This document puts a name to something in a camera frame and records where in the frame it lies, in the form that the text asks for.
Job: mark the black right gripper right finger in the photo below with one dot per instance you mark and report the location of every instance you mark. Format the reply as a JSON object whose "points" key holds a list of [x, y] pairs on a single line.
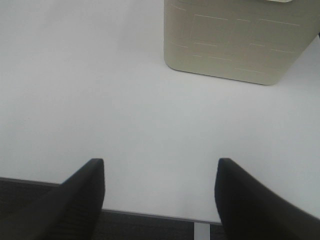
{"points": [[248, 210]]}

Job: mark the table frame leg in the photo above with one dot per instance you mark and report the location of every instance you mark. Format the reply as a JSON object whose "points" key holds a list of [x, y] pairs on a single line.
{"points": [[201, 231]]}

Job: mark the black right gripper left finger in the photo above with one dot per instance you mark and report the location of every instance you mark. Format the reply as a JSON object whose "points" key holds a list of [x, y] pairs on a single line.
{"points": [[68, 212]]}

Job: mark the beige basket with grey rim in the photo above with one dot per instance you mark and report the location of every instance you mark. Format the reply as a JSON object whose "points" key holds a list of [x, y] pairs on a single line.
{"points": [[254, 41]]}

